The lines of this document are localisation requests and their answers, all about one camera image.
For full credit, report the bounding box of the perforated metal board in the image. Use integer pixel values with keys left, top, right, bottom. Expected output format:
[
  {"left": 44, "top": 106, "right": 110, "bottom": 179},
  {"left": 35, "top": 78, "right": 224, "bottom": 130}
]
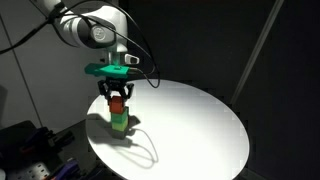
[{"left": 9, "top": 161, "right": 52, "bottom": 180}]

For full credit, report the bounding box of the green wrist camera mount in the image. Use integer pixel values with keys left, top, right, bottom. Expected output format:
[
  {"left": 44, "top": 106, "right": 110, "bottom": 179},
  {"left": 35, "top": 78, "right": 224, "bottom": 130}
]
[{"left": 83, "top": 62, "right": 131, "bottom": 80}]

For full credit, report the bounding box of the orange building block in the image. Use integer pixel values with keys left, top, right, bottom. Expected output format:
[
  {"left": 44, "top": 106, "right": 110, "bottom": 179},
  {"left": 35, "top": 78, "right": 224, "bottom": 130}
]
[{"left": 108, "top": 96, "right": 126, "bottom": 114}]

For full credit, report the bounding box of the diagonal metal bar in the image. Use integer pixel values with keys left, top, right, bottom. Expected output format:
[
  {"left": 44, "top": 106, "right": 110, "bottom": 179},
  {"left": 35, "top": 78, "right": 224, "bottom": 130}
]
[{"left": 229, "top": 0, "right": 286, "bottom": 105}]

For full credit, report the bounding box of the purple clamp with orange tips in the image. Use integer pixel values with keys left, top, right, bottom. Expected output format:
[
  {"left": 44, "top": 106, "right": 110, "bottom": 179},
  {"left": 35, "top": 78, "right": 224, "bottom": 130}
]
[{"left": 19, "top": 127, "right": 52, "bottom": 153}]

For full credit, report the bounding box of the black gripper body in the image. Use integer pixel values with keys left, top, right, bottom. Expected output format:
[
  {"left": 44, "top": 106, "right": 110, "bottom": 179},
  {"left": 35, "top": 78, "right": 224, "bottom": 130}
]
[{"left": 97, "top": 76, "right": 135, "bottom": 93}]

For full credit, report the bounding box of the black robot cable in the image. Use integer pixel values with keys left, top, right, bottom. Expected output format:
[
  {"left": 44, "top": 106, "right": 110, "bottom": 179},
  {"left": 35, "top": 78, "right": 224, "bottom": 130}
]
[{"left": 0, "top": 0, "right": 161, "bottom": 90}]

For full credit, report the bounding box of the green building block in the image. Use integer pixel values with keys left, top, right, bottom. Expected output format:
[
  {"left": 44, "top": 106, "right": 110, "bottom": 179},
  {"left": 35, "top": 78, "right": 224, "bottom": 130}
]
[{"left": 110, "top": 106, "right": 130, "bottom": 125}]

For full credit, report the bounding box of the black spring clamp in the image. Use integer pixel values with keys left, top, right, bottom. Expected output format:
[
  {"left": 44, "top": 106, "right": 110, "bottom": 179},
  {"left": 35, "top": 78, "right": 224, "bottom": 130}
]
[{"left": 49, "top": 130, "right": 76, "bottom": 149}]

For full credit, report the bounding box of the light green bottom cube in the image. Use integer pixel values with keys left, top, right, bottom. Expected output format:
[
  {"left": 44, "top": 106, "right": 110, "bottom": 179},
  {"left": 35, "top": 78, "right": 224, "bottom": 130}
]
[{"left": 112, "top": 129, "right": 128, "bottom": 140}]

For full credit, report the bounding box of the purple spring clamp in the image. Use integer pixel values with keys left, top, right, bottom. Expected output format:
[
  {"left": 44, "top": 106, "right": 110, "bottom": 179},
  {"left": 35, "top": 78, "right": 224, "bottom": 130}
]
[{"left": 49, "top": 158, "right": 80, "bottom": 180}]

